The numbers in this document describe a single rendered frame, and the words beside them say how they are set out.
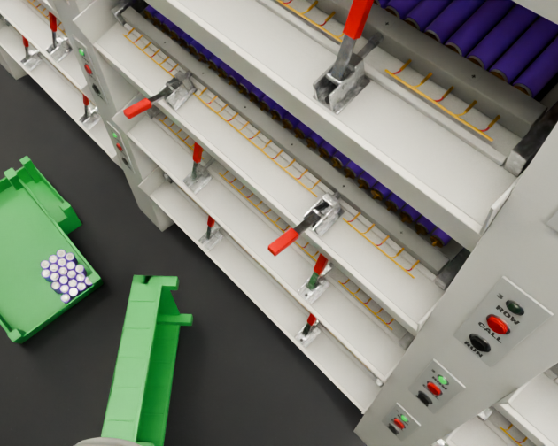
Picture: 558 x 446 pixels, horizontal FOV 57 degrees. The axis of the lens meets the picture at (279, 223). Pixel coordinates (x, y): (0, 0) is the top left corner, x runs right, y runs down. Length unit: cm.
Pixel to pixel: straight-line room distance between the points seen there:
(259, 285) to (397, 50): 63
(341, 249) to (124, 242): 76
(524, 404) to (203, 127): 48
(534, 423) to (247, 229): 47
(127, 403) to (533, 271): 67
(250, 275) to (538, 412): 58
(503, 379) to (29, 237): 100
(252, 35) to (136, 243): 82
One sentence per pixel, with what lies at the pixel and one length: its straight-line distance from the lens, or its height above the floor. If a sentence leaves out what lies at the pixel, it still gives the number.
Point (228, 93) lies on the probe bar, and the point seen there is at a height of 58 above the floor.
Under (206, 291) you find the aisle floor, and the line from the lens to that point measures 115.
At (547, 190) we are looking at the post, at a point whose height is 80.
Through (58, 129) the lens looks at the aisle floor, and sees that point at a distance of 152.
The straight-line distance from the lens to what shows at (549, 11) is 29.
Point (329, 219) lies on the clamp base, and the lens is 58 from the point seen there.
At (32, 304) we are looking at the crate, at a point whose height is 2.
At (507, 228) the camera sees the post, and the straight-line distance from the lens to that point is 37.
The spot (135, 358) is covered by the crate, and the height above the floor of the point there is 20.
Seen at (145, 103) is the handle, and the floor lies 57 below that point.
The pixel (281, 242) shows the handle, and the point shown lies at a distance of 54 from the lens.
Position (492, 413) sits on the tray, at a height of 36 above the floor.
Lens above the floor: 104
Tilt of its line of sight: 58 degrees down
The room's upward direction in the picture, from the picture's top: straight up
